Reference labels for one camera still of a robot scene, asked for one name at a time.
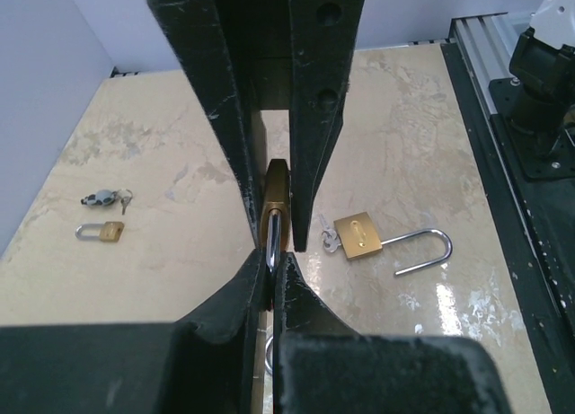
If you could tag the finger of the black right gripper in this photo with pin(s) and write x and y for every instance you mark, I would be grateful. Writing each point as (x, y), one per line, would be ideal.
(323, 38)
(197, 33)

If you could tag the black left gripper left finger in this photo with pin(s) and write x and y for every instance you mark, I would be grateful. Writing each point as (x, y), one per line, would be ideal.
(209, 361)

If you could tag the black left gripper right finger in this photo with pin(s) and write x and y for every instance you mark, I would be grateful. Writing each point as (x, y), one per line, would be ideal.
(322, 365)

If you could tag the small long-shackle brass padlock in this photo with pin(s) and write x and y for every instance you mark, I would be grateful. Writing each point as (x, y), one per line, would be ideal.
(109, 231)

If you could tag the keys with grey fob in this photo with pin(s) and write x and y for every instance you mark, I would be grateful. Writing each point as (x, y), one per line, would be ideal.
(107, 197)

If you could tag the aluminium frame rail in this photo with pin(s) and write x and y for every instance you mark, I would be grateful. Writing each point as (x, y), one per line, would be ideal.
(487, 43)

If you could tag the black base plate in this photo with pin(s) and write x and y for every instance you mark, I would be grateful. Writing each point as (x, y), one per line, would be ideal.
(535, 224)

